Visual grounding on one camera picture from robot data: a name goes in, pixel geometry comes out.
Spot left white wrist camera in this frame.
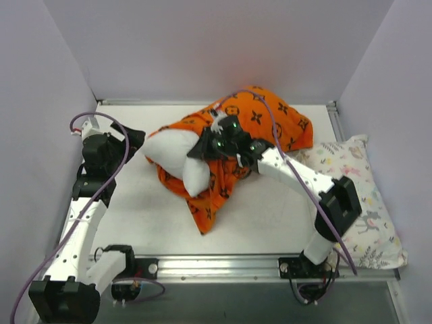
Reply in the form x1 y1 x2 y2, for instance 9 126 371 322
71 117 102 141

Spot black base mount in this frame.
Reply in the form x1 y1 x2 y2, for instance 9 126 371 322
115 258 159 280
278 255 333 279

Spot aluminium right side rail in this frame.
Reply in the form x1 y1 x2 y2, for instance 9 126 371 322
326 101 346 142

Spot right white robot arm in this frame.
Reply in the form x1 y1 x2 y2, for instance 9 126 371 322
188 115 362 276

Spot aluminium front rail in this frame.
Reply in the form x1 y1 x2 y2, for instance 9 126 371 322
80 253 399 281

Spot white floral animal pillow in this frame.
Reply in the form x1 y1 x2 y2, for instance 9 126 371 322
294 135 408 269

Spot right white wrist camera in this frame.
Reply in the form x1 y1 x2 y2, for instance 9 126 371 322
210 109 227 134

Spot aluminium back rail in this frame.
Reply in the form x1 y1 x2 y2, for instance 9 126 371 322
98 99 141 105

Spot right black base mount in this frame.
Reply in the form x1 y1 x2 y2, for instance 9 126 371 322
278 255 333 279

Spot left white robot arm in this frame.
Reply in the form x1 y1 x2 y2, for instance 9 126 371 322
28 120 146 323

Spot aluminium rail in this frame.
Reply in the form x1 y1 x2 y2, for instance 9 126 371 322
80 253 399 281
98 99 141 105
326 101 346 142

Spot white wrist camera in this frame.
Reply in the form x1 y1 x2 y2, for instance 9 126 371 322
210 109 227 134
71 117 102 141

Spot orange patterned pillowcase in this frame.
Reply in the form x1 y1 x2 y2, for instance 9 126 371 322
146 86 314 234

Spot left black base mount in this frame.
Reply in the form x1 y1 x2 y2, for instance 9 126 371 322
115 258 159 280

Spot purple cable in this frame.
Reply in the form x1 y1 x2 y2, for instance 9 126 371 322
9 112 166 324
213 90 358 277

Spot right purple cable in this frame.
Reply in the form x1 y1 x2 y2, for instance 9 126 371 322
213 90 358 277

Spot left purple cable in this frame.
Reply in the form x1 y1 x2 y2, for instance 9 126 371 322
9 112 166 324

